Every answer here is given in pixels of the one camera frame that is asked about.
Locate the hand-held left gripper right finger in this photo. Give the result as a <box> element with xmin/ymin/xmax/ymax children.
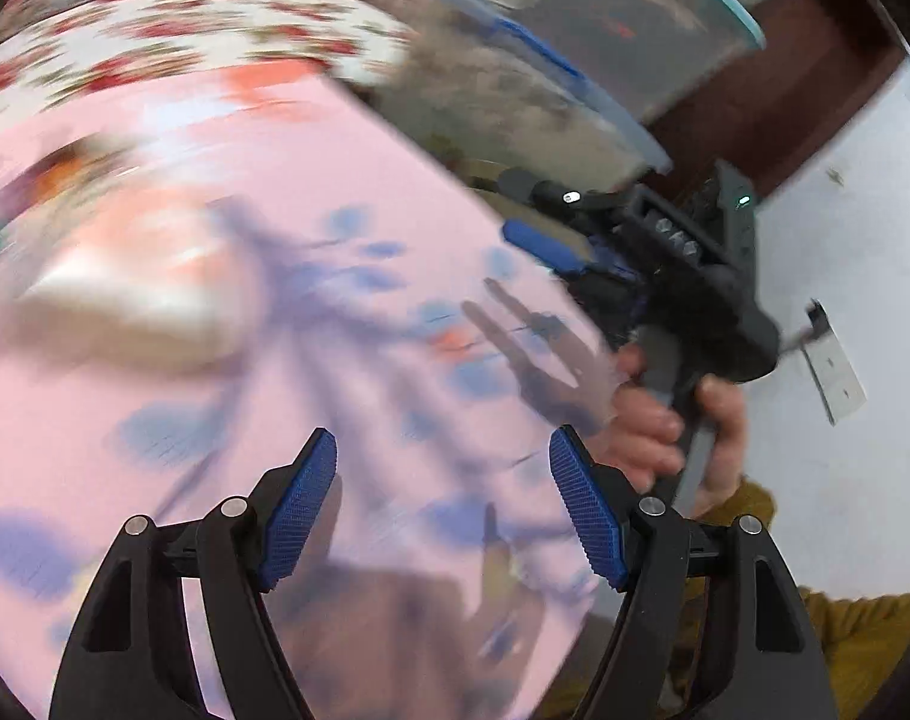
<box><xmin>548</xmin><ymin>424</ymin><xmax>838</xmax><ymax>720</ymax></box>

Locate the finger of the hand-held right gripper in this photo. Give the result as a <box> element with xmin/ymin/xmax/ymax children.
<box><xmin>500</xmin><ymin>169</ymin><xmax>632</xmax><ymax>215</ymax></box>
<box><xmin>501</xmin><ymin>220</ymin><xmax>636</xmax><ymax>278</ymax></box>

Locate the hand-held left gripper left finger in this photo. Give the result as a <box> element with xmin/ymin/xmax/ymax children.
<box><xmin>48</xmin><ymin>427</ymin><xmax>340</xmax><ymax>720</ymax></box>

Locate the white tissue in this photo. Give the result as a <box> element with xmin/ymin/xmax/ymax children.
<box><xmin>16</xmin><ymin>236</ymin><xmax>257</xmax><ymax>365</ymax></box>

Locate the person's right forearm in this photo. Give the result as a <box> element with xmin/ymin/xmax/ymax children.
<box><xmin>665</xmin><ymin>476</ymin><xmax>910</xmax><ymax>720</ymax></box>

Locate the person's right hand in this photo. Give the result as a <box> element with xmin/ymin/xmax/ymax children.
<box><xmin>612</xmin><ymin>349</ymin><xmax>748</xmax><ymax>520</ymax></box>

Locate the clear storage box blue lid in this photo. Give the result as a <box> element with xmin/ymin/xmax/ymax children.
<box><xmin>395</xmin><ymin>0</ymin><xmax>673</xmax><ymax>181</ymax></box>

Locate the pink leaf printed blanket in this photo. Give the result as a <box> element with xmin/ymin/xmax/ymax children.
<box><xmin>0</xmin><ymin>75</ymin><xmax>636</xmax><ymax>720</ymax></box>

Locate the clear storage box teal lid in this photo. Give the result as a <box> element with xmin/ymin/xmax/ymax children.
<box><xmin>492</xmin><ymin>0</ymin><xmax>768</xmax><ymax>117</ymax></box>

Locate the dark brown wooden door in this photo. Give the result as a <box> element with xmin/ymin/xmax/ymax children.
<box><xmin>642</xmin><ymin>0</ymin><xmax>909</xmax><ymax>207</ymax></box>

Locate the white floral bedsheet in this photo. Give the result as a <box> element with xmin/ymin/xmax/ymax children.
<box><xmin>0</xmin><ymin>0</ymin><xmax>418</xmax><ymax>136</ymax></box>

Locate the white wall plate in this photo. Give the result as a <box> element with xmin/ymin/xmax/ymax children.
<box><xmin>803</xmin><ymin>300</ymin><xmax>870</xmax><ymax>427</ymax></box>

